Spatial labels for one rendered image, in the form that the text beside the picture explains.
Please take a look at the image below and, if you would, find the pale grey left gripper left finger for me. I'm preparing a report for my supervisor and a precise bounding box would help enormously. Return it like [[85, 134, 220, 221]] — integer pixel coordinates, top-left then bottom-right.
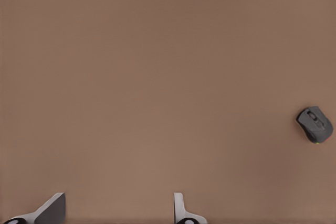
[[1, 192, 67, 224]]

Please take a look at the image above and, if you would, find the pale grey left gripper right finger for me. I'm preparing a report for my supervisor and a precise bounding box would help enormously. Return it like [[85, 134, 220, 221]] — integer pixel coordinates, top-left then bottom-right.
[[173, 192, 208, 224]]

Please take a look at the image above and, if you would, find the dark grey computer mouse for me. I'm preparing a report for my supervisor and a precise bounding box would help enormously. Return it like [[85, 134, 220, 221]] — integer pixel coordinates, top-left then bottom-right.
[[296, 105, 334, 145]]

